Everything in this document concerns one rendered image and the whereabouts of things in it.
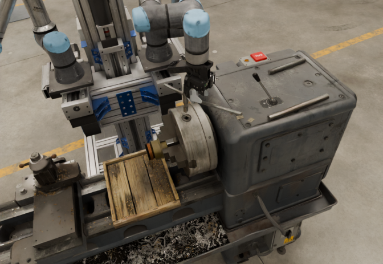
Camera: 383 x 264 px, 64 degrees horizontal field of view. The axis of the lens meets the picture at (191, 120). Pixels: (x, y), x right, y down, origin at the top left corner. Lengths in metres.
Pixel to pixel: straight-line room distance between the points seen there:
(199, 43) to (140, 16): 0.20
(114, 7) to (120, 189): 0.94
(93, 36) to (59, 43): 0.25
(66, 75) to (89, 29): 0.29
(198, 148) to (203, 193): 0.30
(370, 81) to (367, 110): 0.49
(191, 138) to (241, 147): 0.20
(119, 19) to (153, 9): 0.83
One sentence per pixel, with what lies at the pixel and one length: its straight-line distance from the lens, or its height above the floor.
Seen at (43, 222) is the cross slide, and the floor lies 0.97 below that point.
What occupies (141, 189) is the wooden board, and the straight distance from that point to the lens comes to 1.50.
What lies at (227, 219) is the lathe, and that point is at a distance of 1.67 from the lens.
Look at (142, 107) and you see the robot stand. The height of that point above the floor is 0.88.
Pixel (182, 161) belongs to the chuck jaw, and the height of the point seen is 1.12.
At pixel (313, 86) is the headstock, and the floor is 1.26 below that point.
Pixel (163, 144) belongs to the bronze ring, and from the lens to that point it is 1.34.
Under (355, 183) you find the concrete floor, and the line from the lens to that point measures 2.77.
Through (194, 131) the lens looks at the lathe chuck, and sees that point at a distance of 1.23.
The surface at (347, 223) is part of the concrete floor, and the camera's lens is 2.54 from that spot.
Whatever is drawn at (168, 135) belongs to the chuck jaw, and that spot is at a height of 1.13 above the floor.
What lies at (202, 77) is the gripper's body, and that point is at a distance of 1.01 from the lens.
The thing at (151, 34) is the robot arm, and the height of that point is 1.32.
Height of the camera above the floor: 2.11
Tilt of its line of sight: 44 degrees down
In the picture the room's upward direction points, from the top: 5 degrees counter-clockwise
